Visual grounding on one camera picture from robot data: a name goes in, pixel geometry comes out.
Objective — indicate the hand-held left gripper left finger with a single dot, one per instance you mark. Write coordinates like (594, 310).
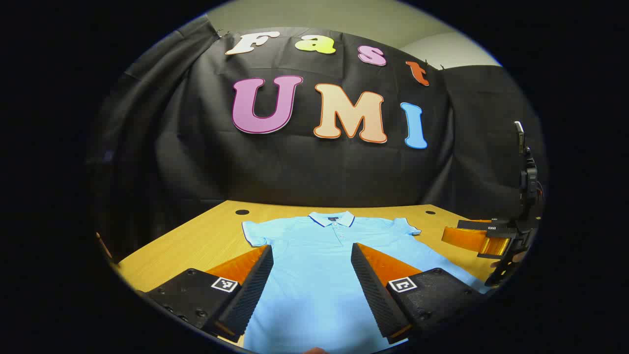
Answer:
(255, 285)

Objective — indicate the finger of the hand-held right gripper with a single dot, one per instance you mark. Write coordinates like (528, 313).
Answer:
(462, 238)

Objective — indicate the light blue T-shirt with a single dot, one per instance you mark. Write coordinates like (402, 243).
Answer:
(314, 255)

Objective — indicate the black backdrop cloth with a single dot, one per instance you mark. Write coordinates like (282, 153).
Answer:
(295, 172)

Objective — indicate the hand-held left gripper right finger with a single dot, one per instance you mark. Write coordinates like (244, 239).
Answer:
(371, 285)

